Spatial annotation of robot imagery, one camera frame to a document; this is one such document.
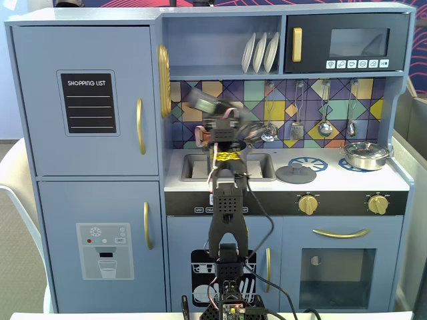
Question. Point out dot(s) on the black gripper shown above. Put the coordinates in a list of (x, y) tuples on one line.
[(216, 107)]

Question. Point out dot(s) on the gray salt shaker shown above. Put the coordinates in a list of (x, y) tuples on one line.
[(203, 101)]

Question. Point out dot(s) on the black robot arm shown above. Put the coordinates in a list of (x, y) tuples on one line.
[(227, 206)]

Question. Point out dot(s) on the gray pot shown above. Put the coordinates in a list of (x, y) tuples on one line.
[(243, 145)]

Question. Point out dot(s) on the steel slotted spoon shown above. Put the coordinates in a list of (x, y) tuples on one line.
[(269, 133)]

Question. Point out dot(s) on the white plate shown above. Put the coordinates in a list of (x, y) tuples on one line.
[(271, 51), (248, 55), (259, 53)]

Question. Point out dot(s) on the steel spatula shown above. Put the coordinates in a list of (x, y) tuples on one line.
[(297, 130)]

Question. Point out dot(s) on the blue toy kitchen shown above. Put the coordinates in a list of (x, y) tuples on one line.
[(200, 46)]

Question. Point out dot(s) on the gray pot lid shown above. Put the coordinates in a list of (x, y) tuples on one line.
[(296, 173)]

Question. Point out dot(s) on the steel ladle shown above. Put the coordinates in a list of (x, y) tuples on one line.
[(324, 128)]

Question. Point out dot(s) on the dark background object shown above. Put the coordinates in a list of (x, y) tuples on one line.
[(203, 2), (68, 2)]

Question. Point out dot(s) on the black microwave door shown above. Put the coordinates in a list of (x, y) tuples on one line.
[(313, 33)]

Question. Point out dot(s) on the gold stove knob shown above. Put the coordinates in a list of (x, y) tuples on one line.
[(307, 204), (377, 204)]

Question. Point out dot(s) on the small steel spoon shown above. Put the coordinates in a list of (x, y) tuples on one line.
[(351, 128)]

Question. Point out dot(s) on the blue dishwasher door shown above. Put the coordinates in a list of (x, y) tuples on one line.
[(187, 233)]

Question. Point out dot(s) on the steel pot with lid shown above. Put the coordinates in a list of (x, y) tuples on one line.
[(365, 155)]

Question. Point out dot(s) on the blue oven door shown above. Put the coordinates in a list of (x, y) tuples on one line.
[(293, 266)]

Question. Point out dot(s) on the blue fridge door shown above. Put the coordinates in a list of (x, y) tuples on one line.
[(40, 133)]

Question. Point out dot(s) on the blue freezer door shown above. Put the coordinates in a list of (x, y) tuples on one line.
[(60, 206)]

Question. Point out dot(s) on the robot controller board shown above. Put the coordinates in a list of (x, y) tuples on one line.
[(230, 308)]

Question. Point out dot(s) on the white curved chair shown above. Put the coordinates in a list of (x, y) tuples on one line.
[(20, 160)]

